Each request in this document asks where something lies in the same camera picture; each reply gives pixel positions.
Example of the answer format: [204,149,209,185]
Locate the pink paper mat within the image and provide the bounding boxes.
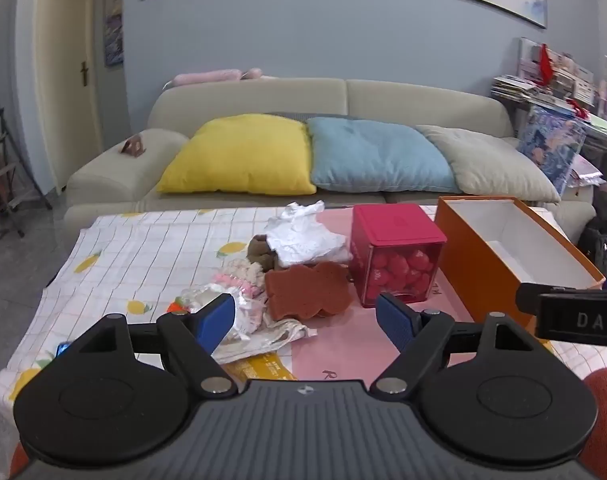
[288,204,490,384]

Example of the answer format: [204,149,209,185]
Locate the pink plush toy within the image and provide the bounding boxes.
[170,67,265,87]

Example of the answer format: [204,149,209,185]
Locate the brown plush toy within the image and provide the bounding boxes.
[247,233,280,266]

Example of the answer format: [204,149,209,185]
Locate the small brown box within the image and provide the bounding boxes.
[122,134,148,157]

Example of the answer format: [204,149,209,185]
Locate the red tin box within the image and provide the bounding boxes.
[350,203,447,309]

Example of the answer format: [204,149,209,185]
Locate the yellow packet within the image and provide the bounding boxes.
[226,351,298,382]

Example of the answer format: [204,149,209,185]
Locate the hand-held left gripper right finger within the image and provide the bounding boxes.
[369,292,534,397]

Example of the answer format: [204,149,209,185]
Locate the grey beige pillow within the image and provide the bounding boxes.
[415,124,562,205]

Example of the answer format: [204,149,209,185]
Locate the pile of books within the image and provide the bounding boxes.
[490,37,607,141]

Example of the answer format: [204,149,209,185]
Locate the light blue pillow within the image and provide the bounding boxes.
[306,117,460,194]

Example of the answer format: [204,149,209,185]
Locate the small wall poster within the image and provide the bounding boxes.
[104,0,125,67]

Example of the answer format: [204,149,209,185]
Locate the blue cartoon print cushion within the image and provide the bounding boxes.
[515,104,587,197]

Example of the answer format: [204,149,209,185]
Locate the yellow pillow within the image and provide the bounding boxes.
[156,113,317,196]

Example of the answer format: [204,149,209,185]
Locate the black backpack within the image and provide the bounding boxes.
[577,214,607,278]

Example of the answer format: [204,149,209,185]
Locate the black folding ladder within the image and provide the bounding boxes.
[0,86,53,257]

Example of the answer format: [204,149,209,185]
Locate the clear plastic bag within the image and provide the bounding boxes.
[175,282,265,335]

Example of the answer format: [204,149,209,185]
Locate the grey striped cloth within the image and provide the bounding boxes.
[262,110,360,122]

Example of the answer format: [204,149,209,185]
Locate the beige sofa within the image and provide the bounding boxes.
[62,77,597,234]

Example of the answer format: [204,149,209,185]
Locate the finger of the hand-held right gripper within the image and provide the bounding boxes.
[515,282,607,317]

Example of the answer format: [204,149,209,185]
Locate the crumpled plastic wrappers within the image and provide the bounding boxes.
[212,316,317,364]

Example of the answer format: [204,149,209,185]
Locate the orange cardboard box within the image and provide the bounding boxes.
[435,196,607,337]

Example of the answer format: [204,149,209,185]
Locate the pink white knit cloth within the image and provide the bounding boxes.
[212,258,268,312]

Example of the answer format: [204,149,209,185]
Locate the brown wavy sponge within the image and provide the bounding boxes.
[264,262,355,322]

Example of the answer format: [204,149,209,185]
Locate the cream door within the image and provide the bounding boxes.
[35,0,103,193]

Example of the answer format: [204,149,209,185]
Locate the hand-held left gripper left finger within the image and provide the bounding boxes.
[76,293,237,397]

